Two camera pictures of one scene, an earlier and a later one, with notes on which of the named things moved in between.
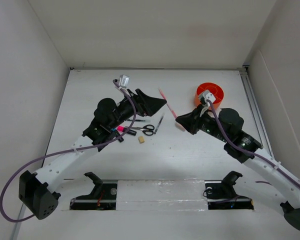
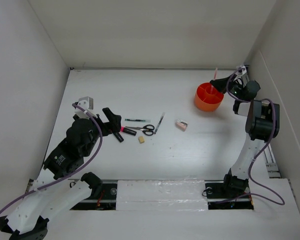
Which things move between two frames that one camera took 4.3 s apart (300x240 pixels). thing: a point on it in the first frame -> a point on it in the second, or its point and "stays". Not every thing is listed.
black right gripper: x=191 y=121 -> x=221 y=84
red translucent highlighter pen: x=173 y=111 -> x=215 y=76
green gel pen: x=147 y=121 stays
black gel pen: x=156 y=129 stays
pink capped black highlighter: x=122 y=129 stays
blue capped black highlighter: x=120 y=139 stays
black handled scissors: x=147 y=129 stays
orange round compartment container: x=214 y=88 stays
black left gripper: x=146 y=105 -> x=114 y=124
